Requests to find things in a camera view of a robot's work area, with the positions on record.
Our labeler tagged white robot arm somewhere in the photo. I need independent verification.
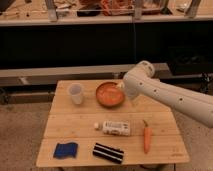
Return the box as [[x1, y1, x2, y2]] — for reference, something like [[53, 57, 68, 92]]
[[118, 60, 213, 128]]

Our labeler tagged orange ceramic bowl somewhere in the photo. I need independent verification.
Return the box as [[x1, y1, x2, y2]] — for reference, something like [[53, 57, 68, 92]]
[[96, 82, 125, 107]]

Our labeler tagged white plastic bottle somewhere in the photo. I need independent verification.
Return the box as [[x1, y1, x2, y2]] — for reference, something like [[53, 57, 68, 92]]
[[94, 121, 131, 136]]

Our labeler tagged clear plastic cup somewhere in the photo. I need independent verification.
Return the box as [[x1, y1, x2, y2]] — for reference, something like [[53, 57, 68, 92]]
[[68, 83, 83, 105]]

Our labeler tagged wooden folding table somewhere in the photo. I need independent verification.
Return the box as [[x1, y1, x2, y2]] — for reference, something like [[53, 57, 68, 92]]
[[36, 80, 189, 167]]

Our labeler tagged orange carrot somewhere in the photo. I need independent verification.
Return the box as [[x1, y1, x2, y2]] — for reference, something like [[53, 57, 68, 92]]
[[143, 120, 152, 154]]

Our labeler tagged black white striped cloth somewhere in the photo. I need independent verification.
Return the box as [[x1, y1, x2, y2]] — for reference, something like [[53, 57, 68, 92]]
[[92, 143, 124, 164]]

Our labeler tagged blue cloth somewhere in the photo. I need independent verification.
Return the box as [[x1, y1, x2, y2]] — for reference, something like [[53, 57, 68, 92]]
[[53, 142, 78, 159]]

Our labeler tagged background workbench shelf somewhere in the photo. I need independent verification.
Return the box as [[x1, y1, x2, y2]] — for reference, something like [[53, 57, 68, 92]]
[[0, 0, 213, 27]]

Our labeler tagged low metal bench rail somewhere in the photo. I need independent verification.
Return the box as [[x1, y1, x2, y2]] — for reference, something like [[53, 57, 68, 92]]
[[0, 62, 170, 88]]

